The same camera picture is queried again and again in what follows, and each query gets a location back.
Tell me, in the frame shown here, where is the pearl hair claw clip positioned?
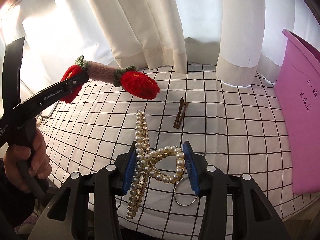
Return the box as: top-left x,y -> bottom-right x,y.
126,109 -> 186,219

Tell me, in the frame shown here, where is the strawberry plush headband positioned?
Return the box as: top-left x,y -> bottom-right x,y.
61,55 -> 161,100

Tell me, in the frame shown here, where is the person's left hand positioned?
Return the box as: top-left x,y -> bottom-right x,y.
3,129 -> 53,193

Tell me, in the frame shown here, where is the small cream round gadget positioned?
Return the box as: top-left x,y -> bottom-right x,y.
36,116 -> 43,126

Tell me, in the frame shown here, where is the white flat device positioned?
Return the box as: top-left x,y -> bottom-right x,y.
41,101 -> 59,118

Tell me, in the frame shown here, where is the white grid tablecloth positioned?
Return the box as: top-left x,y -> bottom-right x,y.
37,64 -> 313,238

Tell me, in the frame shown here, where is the brown snap hair clip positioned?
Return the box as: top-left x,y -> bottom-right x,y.
173,97 -> 189,129

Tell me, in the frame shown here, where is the pink plastic bin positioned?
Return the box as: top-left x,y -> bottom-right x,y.
274,29 -> 320,195

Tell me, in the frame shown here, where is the white curtain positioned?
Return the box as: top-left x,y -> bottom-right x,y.
1,0 -> 319,92

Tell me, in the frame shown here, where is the small silver ring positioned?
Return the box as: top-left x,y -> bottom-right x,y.
174,177 -> 200,207

